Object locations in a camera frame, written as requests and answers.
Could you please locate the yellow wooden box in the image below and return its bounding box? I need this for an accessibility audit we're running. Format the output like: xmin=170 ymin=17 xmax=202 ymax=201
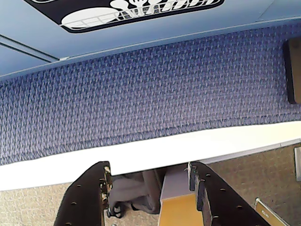
xmin=159 ymin=169 xmax=201 ymax=226

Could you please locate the metal bracket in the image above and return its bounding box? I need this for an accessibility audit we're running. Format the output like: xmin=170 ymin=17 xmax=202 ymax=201
xmin=254 ymin=197 xmax=288 ymax=226

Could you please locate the dark brown box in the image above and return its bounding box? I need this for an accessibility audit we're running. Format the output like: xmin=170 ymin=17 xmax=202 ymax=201
xmin=283 ymin=37 xmax=301 ymax=105

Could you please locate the grey cloth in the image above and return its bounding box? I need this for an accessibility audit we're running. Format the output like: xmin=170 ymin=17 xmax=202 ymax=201
xmin=108 ymin=169 xmax=166 ymax=218

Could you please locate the black and white sticker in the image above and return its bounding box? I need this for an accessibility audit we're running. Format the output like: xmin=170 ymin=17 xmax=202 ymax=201
xmin=23 ymin=0 xmax=225 ymax=34

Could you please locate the light blue panel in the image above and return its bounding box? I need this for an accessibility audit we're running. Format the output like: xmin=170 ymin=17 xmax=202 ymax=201
xmin=0 ymin=0 xmax=301 ymax=78

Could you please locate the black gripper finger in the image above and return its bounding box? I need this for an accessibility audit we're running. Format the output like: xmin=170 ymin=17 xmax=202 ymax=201
xmin=53 ymin=161 xmax=113 ymax=226
xmin=188 ymin=161 xmax=271 ymax=226

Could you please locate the beige flat plate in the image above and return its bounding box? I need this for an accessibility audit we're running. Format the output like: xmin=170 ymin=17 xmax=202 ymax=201
xmin=293 ymin=146 xmax=301 ymax=182

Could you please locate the blue woven fabric mat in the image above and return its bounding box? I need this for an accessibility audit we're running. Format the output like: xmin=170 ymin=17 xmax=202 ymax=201
xmin=0 ymin=24 xmax=301 ymax=166

